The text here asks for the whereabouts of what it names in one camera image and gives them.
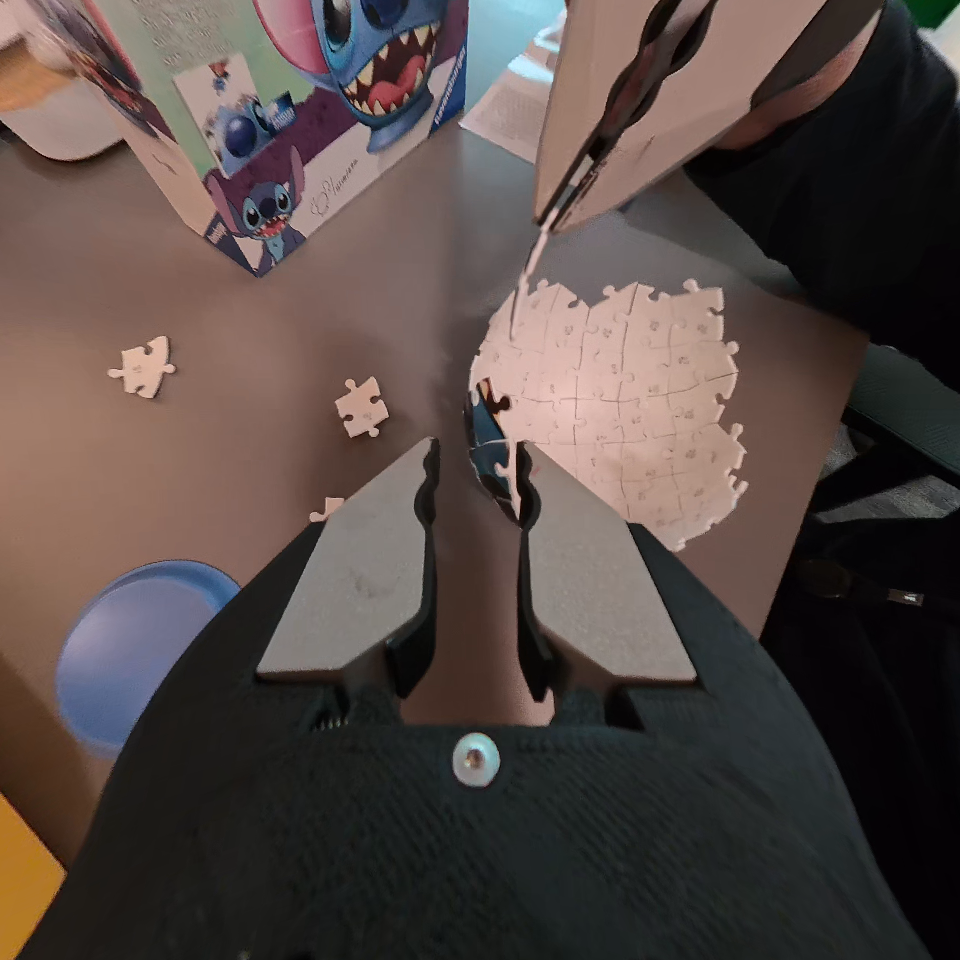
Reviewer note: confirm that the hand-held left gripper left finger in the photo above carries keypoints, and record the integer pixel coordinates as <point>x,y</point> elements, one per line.
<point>352,585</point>

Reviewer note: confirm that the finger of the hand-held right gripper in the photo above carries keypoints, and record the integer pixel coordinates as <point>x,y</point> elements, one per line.
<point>581,90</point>
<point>697,112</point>

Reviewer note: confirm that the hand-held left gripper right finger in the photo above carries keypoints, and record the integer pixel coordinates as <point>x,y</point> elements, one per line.
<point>600,600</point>

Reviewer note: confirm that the white puzzle piece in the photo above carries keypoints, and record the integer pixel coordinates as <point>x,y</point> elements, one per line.
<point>142,367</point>
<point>362,409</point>
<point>326,510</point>
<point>534,255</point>

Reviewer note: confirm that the partly built puzzle ball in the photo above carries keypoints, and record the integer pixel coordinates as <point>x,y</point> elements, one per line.
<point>637,390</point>

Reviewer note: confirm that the person's right forearm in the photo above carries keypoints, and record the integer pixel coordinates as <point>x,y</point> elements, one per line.
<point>862,225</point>

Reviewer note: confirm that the cartoon printed puzzle box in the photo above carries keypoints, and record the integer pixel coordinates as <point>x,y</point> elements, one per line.
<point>300,150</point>

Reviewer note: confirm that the white printed instruction sheet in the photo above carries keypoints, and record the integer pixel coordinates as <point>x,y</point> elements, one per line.
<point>510,105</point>

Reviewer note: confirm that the green object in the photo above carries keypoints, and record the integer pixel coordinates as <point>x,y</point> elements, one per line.
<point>930,19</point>

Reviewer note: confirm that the yellow flat object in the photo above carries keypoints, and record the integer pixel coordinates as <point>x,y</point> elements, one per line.
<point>22,885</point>

